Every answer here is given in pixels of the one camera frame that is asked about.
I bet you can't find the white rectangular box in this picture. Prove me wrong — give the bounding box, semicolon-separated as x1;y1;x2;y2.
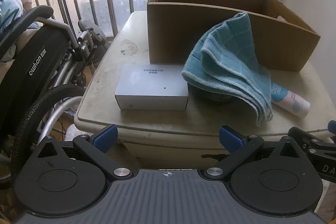
115;64;189;111

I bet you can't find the white cosmetic tube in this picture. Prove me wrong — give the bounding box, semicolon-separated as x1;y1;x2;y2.
270;80;311;118

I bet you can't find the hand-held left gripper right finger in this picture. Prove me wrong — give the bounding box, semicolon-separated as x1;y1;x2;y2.
205;125;306;184

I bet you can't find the white fluffy cloth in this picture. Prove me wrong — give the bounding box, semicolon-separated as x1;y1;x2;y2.
64;123;88;142

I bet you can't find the black folded wheelchair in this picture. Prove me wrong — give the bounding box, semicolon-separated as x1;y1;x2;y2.
0;6;112;189

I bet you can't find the blue printed bedding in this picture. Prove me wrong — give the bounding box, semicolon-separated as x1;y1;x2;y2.
0;0;27;38

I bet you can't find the beige plastic cabinet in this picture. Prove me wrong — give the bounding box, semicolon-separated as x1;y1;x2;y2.
74;11;336;169

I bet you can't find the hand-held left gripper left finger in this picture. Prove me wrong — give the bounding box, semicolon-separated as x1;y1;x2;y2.
33;124;133;183

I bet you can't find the dark round object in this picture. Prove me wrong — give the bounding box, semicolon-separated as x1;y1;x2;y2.
188;84;234;102

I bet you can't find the blue checked cloth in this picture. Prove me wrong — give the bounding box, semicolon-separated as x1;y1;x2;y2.
182;12;273;127

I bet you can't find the brown cardboard box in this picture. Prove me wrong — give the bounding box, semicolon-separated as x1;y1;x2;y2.
146;0;321;72

